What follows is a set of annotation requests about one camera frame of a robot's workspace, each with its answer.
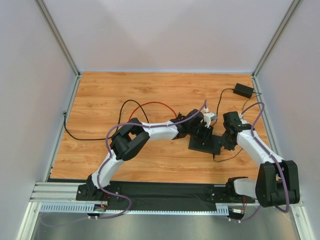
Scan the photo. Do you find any black power adapter brick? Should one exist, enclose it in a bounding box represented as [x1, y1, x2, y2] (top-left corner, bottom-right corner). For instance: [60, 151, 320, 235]
[233, 83, 254, 99]

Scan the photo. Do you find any red ethernet cable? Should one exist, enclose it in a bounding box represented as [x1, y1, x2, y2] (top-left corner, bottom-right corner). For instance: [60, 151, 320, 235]
[128, 101, 180, 123]

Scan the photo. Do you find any aluminium frame post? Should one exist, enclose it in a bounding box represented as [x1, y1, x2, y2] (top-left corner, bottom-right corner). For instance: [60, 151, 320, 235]
[34, 0, 81, 77]
[251, 0, 303, 79]

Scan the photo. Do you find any slotted grey cable duct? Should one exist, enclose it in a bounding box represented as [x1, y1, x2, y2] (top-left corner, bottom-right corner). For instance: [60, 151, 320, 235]
[39, 202, 229, 216]

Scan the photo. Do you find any aluminium front rail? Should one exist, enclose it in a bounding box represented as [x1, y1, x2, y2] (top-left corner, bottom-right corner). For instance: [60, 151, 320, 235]
[29, 181, 88, 201]

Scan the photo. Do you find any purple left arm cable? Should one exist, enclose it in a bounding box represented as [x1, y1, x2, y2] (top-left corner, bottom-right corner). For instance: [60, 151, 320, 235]
[39, 99, 208, 227]

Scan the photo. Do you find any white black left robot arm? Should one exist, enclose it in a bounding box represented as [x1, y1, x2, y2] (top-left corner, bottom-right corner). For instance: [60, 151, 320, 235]
[85, 108, 217, 200]

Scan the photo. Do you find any black base mat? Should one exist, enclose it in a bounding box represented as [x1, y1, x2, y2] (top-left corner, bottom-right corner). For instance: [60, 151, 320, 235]
[47, 177, 253, 211]

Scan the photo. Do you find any left aluminium frame post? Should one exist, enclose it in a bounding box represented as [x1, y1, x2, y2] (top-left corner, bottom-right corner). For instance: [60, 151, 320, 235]
[34, 0, 81, 77]

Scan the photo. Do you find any thin black adapter output cable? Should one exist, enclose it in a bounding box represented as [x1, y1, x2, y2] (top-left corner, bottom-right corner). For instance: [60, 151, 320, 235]
[211, 87, 243, 163]

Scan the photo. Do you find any black braided cable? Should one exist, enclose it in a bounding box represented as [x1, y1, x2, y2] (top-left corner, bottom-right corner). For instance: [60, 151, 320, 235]
[63, 99, 152, 141]

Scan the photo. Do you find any right aluminium frame post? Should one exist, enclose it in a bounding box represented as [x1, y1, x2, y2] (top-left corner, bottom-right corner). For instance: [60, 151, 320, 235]
[251, 0, 303, 79]

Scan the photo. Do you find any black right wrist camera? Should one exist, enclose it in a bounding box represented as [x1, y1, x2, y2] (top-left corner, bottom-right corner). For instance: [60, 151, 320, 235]
[223, 111, 243, 132]

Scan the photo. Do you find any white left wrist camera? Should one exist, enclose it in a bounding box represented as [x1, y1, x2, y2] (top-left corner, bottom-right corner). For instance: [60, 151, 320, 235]
[203, 112, 217, 128]

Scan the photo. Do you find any black network switch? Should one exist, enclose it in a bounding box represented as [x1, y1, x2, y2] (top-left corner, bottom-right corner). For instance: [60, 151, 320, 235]
[188, 134, 221, 155]

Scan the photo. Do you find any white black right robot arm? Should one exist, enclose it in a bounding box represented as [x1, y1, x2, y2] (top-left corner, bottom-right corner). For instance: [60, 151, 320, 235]
[220, 123, 300, 212]

